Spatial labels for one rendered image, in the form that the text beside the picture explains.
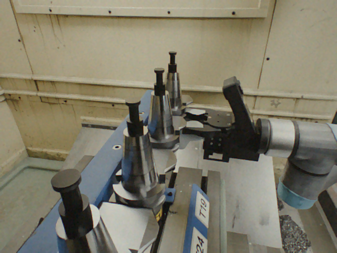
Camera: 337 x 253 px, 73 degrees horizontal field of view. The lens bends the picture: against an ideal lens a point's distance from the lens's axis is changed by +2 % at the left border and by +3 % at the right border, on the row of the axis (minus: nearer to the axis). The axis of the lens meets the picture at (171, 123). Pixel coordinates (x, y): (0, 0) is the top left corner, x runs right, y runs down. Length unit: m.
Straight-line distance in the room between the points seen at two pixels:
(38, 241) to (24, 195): 1.09
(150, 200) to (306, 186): 0.36
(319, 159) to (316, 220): 0.61
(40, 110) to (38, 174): 0.35
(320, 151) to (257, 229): 0.50
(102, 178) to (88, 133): 0.89
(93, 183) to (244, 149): 0.31
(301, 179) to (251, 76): 0.50
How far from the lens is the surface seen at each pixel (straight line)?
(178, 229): 0.63
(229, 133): 0.44
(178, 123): 0.41
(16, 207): 1.30
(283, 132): 0.46
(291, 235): 1.02
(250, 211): 0.93
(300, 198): 0.56
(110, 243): 0.18
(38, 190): 1.34
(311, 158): 0.50
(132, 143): 0.23
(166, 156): 0.33
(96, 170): 0.30
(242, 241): 0.86
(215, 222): 0.66
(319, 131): 0.49
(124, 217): 0.26
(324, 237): 1.05
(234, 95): 0.42
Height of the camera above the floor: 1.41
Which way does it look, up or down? 29 degrees down
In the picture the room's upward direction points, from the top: straight up
